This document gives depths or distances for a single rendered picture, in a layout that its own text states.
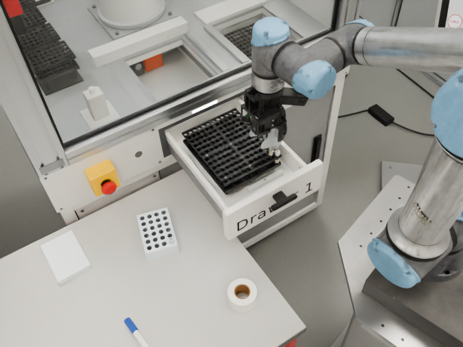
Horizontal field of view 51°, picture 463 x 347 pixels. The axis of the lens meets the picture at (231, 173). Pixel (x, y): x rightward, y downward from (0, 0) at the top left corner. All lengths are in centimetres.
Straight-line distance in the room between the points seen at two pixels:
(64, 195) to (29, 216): 114
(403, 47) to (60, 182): 86
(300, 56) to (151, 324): 69
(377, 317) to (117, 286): 62
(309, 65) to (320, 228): 137
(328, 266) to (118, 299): 113
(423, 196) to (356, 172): 162
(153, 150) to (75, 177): 22
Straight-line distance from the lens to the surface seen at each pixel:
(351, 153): 255
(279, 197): 118
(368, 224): 135
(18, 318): 131
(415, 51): 92
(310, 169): 122
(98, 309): 125
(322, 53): 99
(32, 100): 114
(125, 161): 135
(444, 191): 83
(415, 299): 120
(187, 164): 130
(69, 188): 134
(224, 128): 135
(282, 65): 98
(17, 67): 109
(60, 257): 133
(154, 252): 125
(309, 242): 219
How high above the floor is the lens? 185
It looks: 50 degrees down
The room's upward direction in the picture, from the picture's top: 3 degrees counter-clockwise
